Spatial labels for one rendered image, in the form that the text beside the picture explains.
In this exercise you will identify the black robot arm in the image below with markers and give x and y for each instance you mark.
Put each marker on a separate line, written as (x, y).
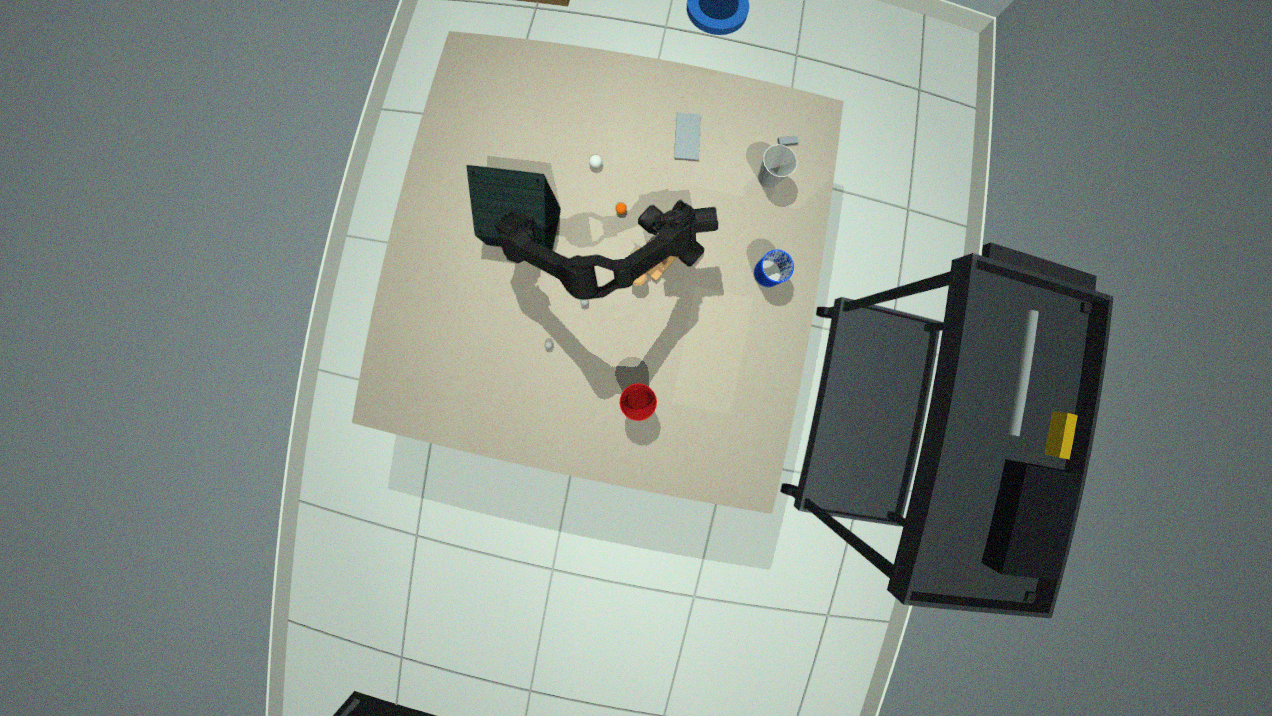
(677, 235)

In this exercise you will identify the blue mug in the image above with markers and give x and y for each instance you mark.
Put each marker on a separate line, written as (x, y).
(774, 268)

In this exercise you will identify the red plastic cup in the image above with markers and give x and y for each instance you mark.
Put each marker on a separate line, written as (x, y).
(638, 402)

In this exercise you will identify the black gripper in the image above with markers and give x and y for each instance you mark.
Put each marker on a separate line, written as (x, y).
(647, 221)

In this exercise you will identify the wooden toy catapult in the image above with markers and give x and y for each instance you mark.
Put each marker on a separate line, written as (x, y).
(656, 272)

